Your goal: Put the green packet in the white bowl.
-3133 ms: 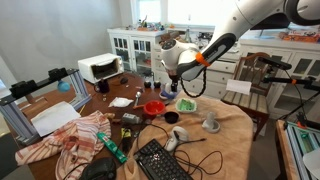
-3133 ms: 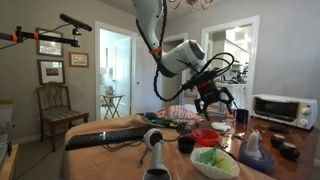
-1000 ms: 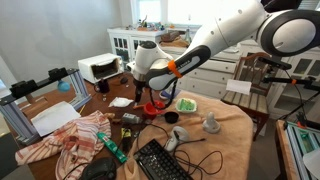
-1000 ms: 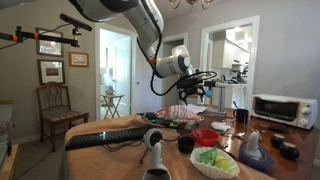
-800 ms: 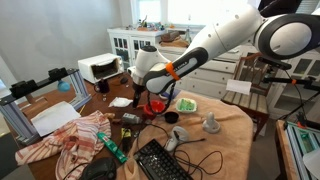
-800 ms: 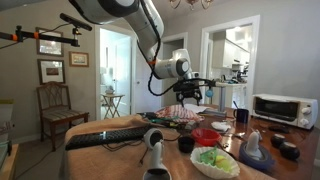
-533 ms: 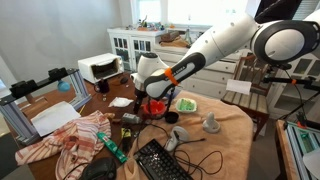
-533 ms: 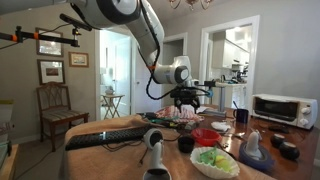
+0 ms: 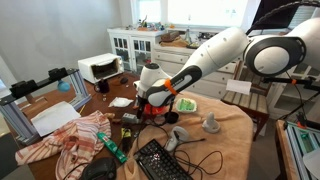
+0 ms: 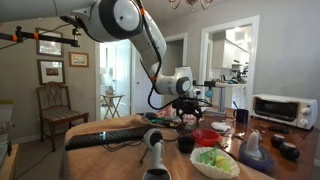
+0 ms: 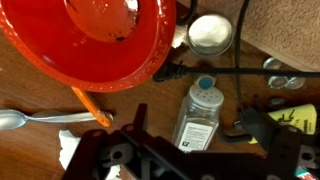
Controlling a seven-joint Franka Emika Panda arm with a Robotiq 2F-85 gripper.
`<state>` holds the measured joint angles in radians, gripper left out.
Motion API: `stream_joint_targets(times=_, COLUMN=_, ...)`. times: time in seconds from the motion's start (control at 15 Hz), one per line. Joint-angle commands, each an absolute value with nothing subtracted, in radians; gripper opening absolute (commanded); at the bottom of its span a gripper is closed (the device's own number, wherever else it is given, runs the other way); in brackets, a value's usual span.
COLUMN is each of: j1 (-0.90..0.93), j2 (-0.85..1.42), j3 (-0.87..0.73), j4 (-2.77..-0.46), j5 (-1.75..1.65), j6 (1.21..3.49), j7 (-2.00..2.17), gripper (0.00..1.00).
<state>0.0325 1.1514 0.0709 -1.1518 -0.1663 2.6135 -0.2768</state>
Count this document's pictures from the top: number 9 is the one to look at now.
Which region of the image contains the small white paper sheet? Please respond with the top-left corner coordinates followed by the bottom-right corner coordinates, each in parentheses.
top-left (225, 78), bottom-right (253, 96)

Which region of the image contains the green packet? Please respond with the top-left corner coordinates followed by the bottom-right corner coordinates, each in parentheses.
top-left (178, 99), bottom-right (196, 112)

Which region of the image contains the black yellow packet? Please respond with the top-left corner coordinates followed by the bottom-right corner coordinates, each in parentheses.
top-left (120, 127), bottom-right (134, 153)

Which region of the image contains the tan terry towel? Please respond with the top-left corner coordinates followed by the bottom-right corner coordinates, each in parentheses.
top-left (114, 91), bottom-right (254, 180)

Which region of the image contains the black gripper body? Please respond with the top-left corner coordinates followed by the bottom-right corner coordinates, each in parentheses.
top-left (135, 94), bottom-right (149, 113)

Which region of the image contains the red white striped cloth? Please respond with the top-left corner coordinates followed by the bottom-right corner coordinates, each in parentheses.
top-left (14, 110), bottom-right (113, 180)

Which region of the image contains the aluminium frame with green part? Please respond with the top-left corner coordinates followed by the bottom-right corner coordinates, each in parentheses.
top-left (274, 119), bottom-right (320, 180)

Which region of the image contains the black USB cable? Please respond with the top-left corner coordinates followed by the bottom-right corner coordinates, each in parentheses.
top-left (173, 137), bottom-right (224, 177)

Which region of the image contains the white fluted paper bowl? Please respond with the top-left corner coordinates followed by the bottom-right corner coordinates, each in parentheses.
top-left (174, 97), bottom-right (198, 114)

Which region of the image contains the blue ball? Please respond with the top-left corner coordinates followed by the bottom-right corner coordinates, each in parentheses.
top-left (56, 79), bottom-right (72, 94)

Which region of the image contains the green tube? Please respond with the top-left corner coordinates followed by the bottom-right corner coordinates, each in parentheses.
top-left (96, 131), bottom-right (128, 164)

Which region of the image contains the wooden chair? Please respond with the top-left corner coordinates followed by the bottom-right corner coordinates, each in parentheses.
top-left (220, 59), bottom-right (271, 141)

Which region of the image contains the black computer mouse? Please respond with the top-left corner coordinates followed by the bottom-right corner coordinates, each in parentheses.
top-left (79, 157), bottom-right (118, 180)

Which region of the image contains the black corrugated cable hose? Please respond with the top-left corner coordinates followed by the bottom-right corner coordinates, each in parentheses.
top-left (246, 0), bottom-right (320, 34)

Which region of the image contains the small black cup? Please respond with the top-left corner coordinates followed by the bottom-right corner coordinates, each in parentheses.
top-left (164, 110), bottom-right (180, 125)

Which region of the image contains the white toaster oven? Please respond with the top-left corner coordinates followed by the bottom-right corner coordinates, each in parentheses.
top-left (77, 53), bottom-right (125, 84)

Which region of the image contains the black mug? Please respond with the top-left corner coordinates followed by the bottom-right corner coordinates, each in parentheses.
top-left (93, 78), bottom-right (110, 94)

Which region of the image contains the black computer keyboard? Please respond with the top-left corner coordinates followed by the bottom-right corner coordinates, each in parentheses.
top-left (133, 138), bottom-right (194, 180)

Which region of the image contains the crumpled white napkin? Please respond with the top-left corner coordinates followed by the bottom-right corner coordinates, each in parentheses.
top-left (108, 96), bottom-right (134, 109)

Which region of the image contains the white glass-door cabinet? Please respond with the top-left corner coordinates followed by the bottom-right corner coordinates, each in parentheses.
top-left (107, 27), bottom-right (166, 76)

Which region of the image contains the large white paper sheet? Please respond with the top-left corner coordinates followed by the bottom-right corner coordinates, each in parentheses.
top-left (30, 100), bottom-right (82, 138)

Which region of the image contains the black stereo camera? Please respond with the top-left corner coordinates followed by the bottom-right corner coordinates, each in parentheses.
top-left (9, 79), bottom-right (38, 99)
top-left (48, 67), bottom-right (69, 81)

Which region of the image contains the white handheld controller black face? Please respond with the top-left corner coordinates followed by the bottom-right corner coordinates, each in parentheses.
top-left (164, 125), bottom-right (190, 153)

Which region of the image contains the small gray box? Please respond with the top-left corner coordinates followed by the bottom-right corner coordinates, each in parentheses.
top-left (121, 112), bottom-right (139, 125)

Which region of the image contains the black tripod stand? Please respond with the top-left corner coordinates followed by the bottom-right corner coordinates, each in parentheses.
top-left (261, 75), bottom-right (320, 121)

